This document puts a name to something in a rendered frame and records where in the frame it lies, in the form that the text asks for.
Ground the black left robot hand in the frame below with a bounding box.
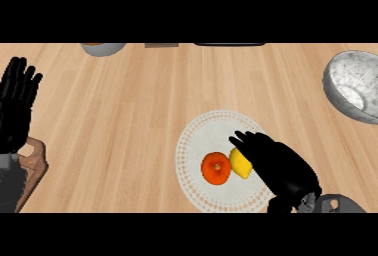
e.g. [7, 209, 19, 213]
[0, 56, 44, 155]

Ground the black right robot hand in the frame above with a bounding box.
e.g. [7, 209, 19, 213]
[227, 130, 323, 214]

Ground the orange fruit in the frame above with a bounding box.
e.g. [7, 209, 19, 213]
[199, 152, 233, 186]

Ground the white round placemat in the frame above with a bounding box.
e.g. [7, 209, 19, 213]
[174, 110, 276, 214]

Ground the brown wooden block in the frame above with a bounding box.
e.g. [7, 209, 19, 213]
[143, 42, 180, 49]

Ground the grey bowl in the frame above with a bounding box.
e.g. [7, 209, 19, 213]
[80, 42, 127, 58]

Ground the yellow lemon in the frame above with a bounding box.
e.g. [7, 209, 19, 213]
[227, 147, 254, 180]

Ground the white marble bowl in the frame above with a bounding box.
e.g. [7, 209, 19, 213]
[322, 50, 378, 125]

